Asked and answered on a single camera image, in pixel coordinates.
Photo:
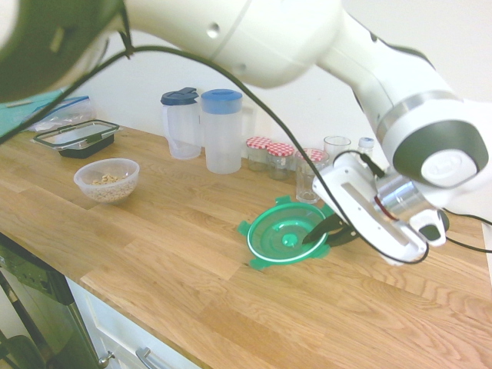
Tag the black kettle base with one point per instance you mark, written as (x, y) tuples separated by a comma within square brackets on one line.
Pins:
[(446, 221)]

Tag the jar with red checkered lid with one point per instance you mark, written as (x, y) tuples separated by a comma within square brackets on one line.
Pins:
[(280, 161), (307, 153), (258, 153)]

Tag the tall clear drinking glass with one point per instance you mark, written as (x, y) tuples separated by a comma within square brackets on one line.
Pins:
[(336, 144)]

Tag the pitcher with light blue lid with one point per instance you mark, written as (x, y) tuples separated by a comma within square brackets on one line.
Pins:
[(223, 130)]

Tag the stainless steel appliance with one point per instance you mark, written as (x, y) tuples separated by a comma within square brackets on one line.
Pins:
[(42, 300)]

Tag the faceted glass tumbler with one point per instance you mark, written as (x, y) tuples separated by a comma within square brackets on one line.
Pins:
[(305, 188)]

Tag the clear bowl of cereal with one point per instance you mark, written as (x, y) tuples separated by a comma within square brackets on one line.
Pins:
[(104, 188)]

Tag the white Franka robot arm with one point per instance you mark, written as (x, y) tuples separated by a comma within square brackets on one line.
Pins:
[(269, 38)]

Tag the green round container lid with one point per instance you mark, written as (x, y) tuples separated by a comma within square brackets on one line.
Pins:
[(269, 238)]

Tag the silver cabinet knob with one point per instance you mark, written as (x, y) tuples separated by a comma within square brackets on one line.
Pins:
[(104, 359)]

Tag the teal cutting mat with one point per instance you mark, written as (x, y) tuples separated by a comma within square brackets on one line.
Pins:
[(15, 119)]

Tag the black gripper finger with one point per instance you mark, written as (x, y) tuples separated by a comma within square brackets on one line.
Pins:
[(344, 237), (324, 227)]

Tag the rectangular container with black-framed lid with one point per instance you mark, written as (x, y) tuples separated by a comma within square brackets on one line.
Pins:
[(77, 150)]

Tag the hint water bottle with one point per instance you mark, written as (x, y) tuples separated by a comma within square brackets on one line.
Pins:
[(365, 146)]

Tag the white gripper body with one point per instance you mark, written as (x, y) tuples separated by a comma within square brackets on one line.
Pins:
[(357, 200)]

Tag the clear zip bag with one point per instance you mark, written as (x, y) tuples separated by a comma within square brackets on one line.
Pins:
[(73, 111)]

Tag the small pencil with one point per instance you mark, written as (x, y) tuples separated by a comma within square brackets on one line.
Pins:
[(18, 104)]

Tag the pitcher with dark blue lid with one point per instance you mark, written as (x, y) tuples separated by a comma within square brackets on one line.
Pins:
[(180, 130)]

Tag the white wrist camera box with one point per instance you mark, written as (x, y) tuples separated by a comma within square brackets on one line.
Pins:
[(428, 230)]

